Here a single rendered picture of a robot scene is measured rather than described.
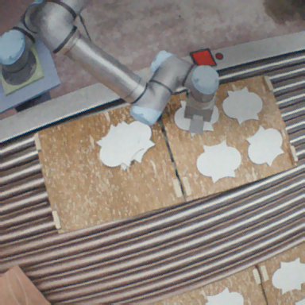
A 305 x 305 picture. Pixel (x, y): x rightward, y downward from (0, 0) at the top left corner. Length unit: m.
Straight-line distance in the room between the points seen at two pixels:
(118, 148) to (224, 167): 0.33
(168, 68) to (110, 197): 0.45
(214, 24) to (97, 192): 1.62
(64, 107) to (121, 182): 0.33
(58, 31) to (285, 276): 1.05
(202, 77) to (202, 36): 1.54
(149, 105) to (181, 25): 1.61
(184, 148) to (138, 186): 0.19
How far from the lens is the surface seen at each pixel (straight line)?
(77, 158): 1.77
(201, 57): 1.92
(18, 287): 1.63
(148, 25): 3.06
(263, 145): 1.80
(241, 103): 1.84
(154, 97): 1.50
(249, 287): 1.72
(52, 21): 1.40
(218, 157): 1.76
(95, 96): 1.86
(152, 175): 1.74
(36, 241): 1.75
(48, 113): 1.86
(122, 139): 1.73
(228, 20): 3.13
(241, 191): 1.78
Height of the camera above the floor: 2.62
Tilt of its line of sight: 72 degrees down
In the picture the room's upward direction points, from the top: 3 degrees clockwise
